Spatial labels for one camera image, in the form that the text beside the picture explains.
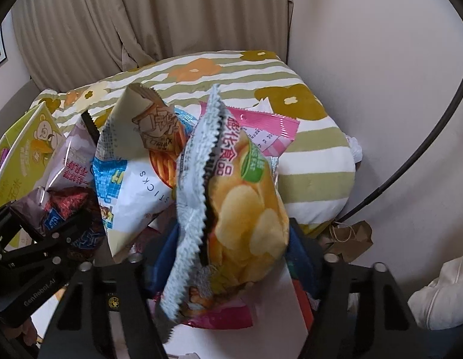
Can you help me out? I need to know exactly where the white crumpled plastic bag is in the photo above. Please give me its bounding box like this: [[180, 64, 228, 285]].
[[348, 136, 364, 166]]

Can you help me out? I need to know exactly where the pale purple snack bag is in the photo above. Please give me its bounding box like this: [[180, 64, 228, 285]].
[[44, 120, 99, 195]]

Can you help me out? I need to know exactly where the yellow potato chip bag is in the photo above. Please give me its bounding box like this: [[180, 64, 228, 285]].
[[157, 84, 290, 345]]

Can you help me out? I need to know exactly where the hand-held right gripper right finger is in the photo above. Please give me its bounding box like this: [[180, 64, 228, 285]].
[[286, 219, 430, 359]]

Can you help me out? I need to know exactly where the cream and blue snack bag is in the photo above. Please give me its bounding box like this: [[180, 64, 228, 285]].
[[91, 84, 202, 258]]

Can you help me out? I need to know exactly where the brown paper bag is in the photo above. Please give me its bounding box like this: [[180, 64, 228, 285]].
[[319, 220, 374, 264]]

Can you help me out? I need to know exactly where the beige curtain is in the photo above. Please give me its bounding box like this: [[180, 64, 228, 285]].
[[10, 0, 292, 90]]

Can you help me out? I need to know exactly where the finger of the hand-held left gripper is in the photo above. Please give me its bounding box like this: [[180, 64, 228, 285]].
[[0, 215, 93, 270], [0, 201, 48, 249]]

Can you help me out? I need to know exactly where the white cloth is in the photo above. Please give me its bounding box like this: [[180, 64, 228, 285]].
[[407, 252, 463, 331]]

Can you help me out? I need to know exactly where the yellow-green cardboard box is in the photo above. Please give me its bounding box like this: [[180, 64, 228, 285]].
[[0, 103, 65, 210]]

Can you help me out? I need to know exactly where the green striped floral blanket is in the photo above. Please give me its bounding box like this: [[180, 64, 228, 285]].
[[31, 50, 357, 232]]

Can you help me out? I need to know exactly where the dark red snack packet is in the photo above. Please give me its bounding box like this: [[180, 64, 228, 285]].
[[33, 187, 107, 258]]

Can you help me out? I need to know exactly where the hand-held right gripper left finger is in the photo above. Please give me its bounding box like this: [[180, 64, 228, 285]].
[[37, 224, 180, 359]]

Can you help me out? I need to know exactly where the pink snack packet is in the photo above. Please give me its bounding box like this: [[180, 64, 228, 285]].
[[199, 101, 301, 158]]

